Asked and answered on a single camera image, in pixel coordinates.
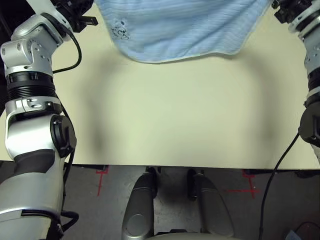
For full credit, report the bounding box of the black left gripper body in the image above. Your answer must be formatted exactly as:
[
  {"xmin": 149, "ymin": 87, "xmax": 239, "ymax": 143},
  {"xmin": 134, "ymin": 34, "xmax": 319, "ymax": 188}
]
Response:
[{"xmin": 53, "ymin": 0, "xmax": 99, "ymax": 34}]

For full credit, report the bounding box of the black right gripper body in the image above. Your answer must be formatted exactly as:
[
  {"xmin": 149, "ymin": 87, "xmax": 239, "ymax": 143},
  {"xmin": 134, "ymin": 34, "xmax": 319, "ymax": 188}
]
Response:
[{"xmin": 271, "ymin": 0, "xmax": 313, "ymax": 25}]

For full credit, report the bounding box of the light blue towel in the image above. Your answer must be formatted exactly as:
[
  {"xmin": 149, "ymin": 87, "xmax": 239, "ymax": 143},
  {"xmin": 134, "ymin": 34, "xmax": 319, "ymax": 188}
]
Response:
[{"xmin": 93, "ymin": 0, "xmax": 272, "ymax": 65}]

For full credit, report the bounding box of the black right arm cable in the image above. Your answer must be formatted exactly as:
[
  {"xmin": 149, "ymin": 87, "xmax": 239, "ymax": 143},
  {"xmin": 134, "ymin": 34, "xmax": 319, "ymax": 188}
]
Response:
[{"xmin": 259, "ymin": 132, "xmax": 301, "ymax": 240}]

